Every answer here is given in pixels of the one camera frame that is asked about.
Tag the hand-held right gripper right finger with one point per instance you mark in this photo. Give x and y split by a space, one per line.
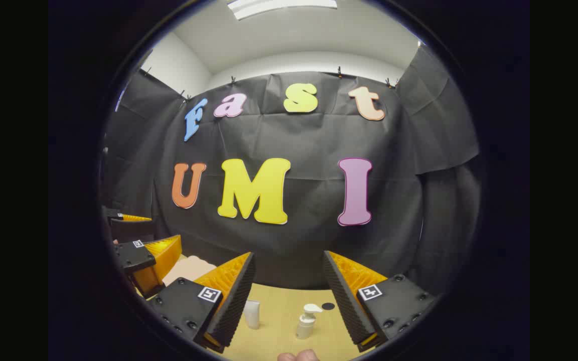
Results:
346 306

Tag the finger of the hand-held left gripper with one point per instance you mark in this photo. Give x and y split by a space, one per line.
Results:
131 229
133 255

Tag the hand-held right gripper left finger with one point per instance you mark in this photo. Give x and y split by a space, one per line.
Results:
236 306

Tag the white squeeze tube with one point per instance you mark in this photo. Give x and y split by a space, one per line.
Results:
252 315

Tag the white pump bottle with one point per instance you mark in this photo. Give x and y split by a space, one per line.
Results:
305 326

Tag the black backdrop cloth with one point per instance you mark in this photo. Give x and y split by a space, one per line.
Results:
309 140

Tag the ceiling light panel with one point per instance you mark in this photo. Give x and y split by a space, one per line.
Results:
279 6

